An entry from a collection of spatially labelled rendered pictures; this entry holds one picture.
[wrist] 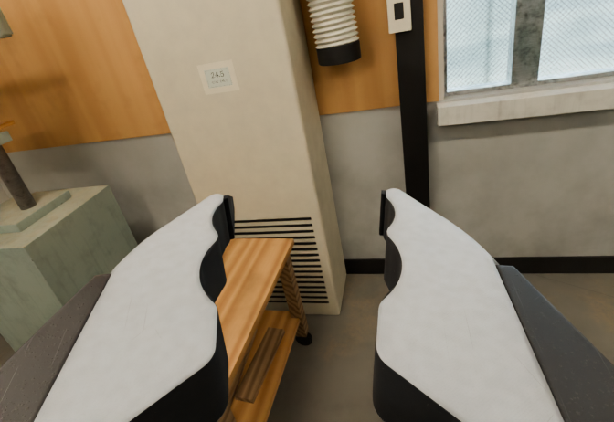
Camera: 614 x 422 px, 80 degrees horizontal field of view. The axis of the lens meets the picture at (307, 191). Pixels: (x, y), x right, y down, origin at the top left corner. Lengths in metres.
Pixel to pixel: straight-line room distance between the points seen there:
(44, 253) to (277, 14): 1.22
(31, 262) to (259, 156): 0.92
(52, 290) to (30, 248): 0.19
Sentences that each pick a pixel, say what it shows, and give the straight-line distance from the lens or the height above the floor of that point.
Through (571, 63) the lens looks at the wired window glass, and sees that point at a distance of 1.71.
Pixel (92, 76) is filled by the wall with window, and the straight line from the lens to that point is 2.00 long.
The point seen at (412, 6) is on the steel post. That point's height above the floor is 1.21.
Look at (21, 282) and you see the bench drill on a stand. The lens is 1.83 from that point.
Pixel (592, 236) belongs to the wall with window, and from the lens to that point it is 1.99.
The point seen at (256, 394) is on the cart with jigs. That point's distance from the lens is 1.39.
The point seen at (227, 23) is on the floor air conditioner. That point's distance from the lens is 1.30.
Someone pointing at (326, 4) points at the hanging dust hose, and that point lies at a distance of 1.32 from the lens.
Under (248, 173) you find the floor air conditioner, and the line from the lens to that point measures 1.43.
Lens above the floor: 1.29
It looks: 27 degrees down
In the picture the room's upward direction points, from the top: 12 degrees counter-clockwise
